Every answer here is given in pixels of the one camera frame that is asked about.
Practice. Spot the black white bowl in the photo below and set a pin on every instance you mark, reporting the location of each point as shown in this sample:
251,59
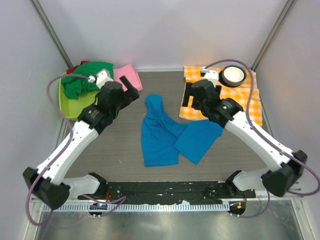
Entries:
232,76

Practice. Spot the lime green plastic basin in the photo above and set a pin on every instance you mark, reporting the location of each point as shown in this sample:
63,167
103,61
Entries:
73,107

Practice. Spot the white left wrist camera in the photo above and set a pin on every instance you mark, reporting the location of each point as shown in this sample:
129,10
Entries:
100,78

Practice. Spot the white slotted cable duct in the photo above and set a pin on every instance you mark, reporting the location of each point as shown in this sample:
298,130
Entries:
82,206

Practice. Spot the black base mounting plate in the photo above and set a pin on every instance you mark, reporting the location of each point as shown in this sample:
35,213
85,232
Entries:
174,192

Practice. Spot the aluminium frame rail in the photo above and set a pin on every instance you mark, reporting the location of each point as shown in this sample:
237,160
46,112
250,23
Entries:
294,192

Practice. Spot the blue t shirt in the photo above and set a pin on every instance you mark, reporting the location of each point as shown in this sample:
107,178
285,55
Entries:
163,139

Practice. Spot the folded pink t shirt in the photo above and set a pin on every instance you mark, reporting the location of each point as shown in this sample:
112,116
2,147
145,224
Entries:
130,74

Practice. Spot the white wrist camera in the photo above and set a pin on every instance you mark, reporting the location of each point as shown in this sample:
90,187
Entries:
100,78
210,75

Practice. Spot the green t shirt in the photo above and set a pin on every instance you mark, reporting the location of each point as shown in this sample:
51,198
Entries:
74,86

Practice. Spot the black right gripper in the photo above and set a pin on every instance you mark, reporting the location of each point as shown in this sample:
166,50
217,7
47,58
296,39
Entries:
188,92

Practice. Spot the red t shirt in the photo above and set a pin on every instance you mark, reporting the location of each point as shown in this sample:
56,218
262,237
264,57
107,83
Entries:
72,69

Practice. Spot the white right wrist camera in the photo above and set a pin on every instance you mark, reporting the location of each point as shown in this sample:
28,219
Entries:
210,75

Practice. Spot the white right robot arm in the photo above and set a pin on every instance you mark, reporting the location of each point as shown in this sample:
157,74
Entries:
283,165

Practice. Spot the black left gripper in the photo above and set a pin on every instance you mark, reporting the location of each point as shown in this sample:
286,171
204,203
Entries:
131,95

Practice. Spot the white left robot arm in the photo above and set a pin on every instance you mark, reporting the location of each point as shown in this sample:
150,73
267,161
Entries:
48,182

